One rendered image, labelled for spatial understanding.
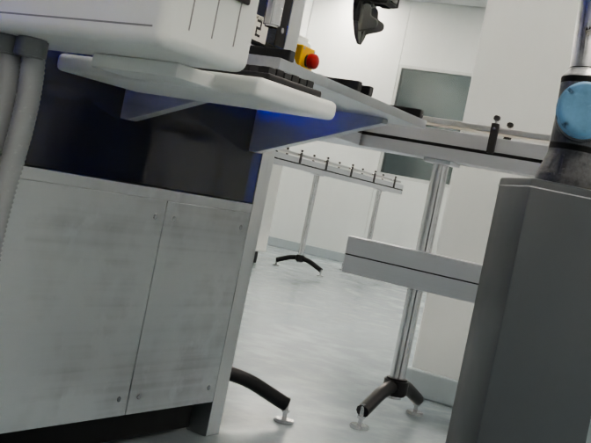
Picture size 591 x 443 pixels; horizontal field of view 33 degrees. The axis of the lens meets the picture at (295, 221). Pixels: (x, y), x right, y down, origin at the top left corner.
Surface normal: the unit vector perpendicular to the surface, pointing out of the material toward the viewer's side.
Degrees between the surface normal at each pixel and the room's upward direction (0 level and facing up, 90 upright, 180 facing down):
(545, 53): 90
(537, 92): 90
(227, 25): 90
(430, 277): 90
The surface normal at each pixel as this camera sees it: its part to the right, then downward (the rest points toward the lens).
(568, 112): -0.22, 0.11
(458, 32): -0.48, -0.07
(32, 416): 0.85, 0.19
